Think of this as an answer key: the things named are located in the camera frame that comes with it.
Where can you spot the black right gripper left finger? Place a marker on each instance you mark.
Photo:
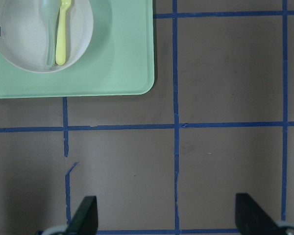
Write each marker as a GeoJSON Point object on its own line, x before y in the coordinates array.
{"type": "Point", "coordinates": [85, 220]}

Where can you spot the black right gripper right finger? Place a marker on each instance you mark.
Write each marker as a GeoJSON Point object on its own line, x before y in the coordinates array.
{"type": "Point", "coordinates": [251, 219]}

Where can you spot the white round plate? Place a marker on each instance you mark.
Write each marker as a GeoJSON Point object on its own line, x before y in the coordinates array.
{"type": "Point", "coordinates": [23, 40]}

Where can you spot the yellow plastic fork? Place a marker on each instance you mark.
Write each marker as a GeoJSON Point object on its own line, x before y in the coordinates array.
{"type": "Point", "coordinates": [60, 52]}

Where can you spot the pale green plastic spoon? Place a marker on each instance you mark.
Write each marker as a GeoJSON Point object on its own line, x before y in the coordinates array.
{"type": "Point", "coordinates": [49, 11]}

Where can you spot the light green tray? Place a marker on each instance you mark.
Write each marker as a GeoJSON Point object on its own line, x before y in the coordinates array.
{"type": "Point", "coordinates": [118, 61]}

